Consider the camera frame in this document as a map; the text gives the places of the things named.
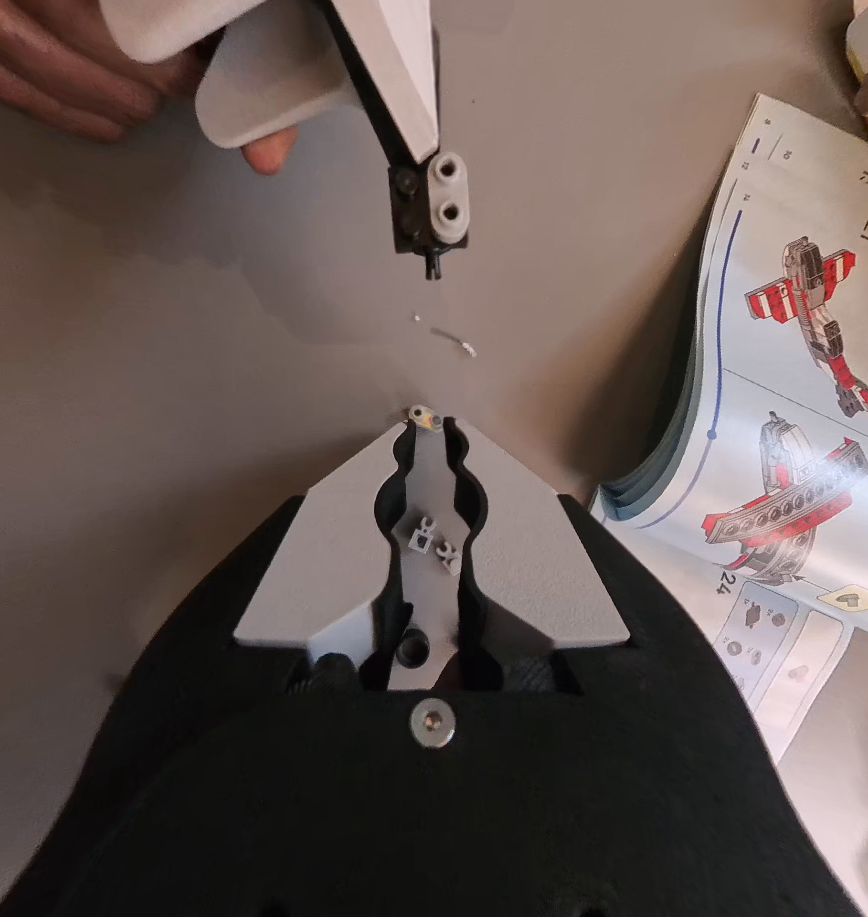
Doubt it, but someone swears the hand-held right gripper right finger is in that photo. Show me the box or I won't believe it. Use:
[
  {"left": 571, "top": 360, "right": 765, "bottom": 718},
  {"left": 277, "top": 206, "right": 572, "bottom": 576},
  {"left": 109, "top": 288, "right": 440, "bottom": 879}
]
[{"left": 443, "top": 416, "right": 631, "bottom": 693}]

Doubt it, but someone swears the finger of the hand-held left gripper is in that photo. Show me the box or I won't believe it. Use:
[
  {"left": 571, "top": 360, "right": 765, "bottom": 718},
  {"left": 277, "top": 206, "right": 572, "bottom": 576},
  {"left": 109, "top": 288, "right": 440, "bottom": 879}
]
[{"left": 318, "top": 0, "right": 442, "bottom": 171}]

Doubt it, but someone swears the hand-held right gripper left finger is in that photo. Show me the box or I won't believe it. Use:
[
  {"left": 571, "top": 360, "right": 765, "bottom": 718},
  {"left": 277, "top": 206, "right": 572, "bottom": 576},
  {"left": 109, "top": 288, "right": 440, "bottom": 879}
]
[{"left": 232, "top": 420, "right": 417, "bottom": 692}]

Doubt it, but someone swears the black brick with pin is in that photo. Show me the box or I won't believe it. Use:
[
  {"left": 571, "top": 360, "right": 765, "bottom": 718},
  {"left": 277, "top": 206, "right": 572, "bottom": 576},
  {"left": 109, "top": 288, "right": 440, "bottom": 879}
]
[{"left": 389, "top": 161, "right": 471, "bottom": 282}]

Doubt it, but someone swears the grey desk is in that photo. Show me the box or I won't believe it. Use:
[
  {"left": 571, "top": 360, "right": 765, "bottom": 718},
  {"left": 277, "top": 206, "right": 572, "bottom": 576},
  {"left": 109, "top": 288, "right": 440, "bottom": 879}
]
[{"left": 0, "top": 0, "right": 868, "bottom": 911}]

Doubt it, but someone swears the person's left hand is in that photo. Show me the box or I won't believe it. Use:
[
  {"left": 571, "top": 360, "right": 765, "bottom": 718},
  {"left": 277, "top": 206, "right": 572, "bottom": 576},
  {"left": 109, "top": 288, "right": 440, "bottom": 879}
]
[{"left": 0, "top": 0, "right": 297, "bottom": 177}]

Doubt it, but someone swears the instruction booklet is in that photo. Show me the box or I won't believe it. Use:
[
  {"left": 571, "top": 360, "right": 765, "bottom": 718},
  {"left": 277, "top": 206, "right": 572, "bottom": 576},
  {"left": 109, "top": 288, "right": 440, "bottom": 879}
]
[{"left": 590, "top": 92, "right": 868, "bottom": 917}]

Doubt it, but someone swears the small wire scrap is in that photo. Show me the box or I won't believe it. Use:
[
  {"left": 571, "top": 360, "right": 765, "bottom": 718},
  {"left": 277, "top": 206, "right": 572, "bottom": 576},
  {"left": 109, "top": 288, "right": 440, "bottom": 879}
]
[{"left": 411, "top": 309, "right": 478, "bottom": 358}]

